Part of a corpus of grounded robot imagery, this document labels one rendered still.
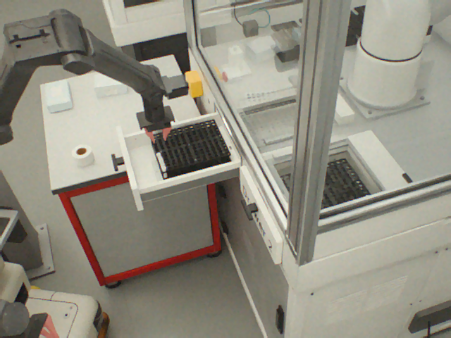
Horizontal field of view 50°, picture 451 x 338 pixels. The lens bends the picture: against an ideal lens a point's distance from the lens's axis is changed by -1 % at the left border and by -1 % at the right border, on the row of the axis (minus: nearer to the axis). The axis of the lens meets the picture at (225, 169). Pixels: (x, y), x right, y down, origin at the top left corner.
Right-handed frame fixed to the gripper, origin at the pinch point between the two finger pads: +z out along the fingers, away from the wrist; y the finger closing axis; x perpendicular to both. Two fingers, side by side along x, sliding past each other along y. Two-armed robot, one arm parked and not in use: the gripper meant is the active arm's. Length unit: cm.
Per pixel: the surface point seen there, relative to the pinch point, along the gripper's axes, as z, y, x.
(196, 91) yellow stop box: 11.8, -19.9, -31.8
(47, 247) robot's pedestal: 99, 57, -47
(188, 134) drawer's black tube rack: 8.0, -10.4, -6.9
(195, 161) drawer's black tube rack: 7.8, -9.3, 5.5
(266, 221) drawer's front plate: 4.5, -20.5, 35.8
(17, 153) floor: 102, 70, -122
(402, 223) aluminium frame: -2, -50, 52
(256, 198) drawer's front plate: 4.2, -20.7, 27.7
